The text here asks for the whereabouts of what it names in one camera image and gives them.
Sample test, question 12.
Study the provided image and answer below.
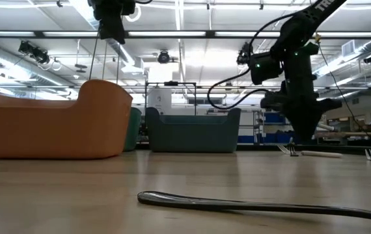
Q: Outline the orange plastic bin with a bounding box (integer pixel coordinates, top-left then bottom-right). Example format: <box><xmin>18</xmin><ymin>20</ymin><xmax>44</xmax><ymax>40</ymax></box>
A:
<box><xmin>0</xmin><ymin>79</ymin><xmax>134</xmax><ymax>160</ymax></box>

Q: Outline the black aluminium table frame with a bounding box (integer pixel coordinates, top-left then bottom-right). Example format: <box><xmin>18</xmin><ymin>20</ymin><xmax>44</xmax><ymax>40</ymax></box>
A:
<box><xmin>236</xmin><ymin>142</ymin><xmax>371</xmax><ymax>156</ymax></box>

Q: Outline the black overhead light bar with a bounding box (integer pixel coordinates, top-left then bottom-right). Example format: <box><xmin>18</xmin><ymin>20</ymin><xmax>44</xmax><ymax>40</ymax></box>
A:
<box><xmin>0</xmin><ymin>30</ymin><xmax>371</xmax><ymax>40</ymax></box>

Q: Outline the green plastic bin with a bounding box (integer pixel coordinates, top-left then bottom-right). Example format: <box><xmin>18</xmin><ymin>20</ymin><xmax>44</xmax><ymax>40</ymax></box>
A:
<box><xmin>123</xmin><ymin>107</ymin><xmax>143</xmax><ymax>152</ymax></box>

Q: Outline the white ceiling vent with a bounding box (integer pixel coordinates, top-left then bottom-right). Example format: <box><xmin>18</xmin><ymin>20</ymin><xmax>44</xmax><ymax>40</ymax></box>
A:
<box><xmin>341</xmin><ymin>39</ymin><xmax>357</xmax><ymax>58</ymax></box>

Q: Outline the black metal fork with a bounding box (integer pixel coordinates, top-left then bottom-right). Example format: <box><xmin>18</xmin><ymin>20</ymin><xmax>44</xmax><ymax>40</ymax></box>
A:
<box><xmin>286</xmin><ymin>142</ymin><xmax>300</xmax><ymax>157</ymax></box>
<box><xmin>137</xmin><ymin>190</ymin><xmax>371</xmax><ymax>225</ymax></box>

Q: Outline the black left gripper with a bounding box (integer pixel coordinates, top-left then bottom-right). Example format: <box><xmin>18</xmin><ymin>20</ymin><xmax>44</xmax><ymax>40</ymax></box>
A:
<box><xmin>87</xmin><ymin>0</ymin><xmax>137</xmax><ymax>45</ymax></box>

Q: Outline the white hanging ring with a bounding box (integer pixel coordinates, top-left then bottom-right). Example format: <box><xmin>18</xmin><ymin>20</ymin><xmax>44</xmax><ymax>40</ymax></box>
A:
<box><xmin>125</xmin><ymin>5</ymin><xmax>142</xmax><ymax>23</ymax></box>

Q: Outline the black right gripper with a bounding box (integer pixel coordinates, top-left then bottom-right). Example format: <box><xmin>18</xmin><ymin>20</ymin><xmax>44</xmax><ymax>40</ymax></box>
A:
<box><xmin>260</xmin><ymin>90</ymin><xmax>343</xmax><ymax>141</ymax></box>

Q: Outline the shelf with blue crates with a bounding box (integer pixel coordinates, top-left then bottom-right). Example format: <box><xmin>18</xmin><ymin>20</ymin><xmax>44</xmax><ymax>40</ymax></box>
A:
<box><xmin>237</xmin><ymin>110</ymin><xmax>303</xmax><ymax>146</ymax></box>

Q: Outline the blue plastic bin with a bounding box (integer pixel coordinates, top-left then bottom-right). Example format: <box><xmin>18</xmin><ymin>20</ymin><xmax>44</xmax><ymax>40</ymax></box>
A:
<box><xmin>144</xmin><ymin>107</ymin><xmax>242</xmax><ymax>153</ymax></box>

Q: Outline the black ceiling camera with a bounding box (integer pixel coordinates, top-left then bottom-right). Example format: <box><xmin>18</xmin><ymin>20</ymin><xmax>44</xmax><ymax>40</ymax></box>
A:
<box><xmin>157</xmin><ymin>50</ymin><xmax>172</xmax><ymax>65</ymax></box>
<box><xmin>236</xmin><ymin>41</ymin><xmax>254</xmax><ymax>66</ymax></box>
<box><xmin>18</xmin><ymin>40</ymin><xmax>51</xmax><ymax>65</ymax></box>

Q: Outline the silver ventilation duct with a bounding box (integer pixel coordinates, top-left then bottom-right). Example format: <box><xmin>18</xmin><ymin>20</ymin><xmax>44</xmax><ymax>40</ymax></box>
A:
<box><xmin>0</xmin><ymin>38</ymin><xmax>76</xmax><ymax>87</ymax></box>

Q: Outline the white-handled silver fork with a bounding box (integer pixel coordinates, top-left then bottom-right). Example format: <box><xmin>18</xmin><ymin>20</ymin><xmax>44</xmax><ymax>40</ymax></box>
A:
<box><xmin>277</xmin><ymin>144</ymin><xmax>343</xmax><ymax>159</ymax></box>

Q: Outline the wooden workbench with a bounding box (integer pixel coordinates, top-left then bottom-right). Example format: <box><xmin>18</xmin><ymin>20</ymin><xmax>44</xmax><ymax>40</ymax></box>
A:
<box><xmin>314</xmin><ymin>131</ymin><xmax>371</xmax><ymax>138</ymax></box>

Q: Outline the dark right wrist cable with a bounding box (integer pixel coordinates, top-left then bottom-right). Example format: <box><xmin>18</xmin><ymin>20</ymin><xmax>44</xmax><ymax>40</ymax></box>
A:
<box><xmin>206</xmin><ymin>12</ymin><xmax>299</xmax><ymax>111</ymax></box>

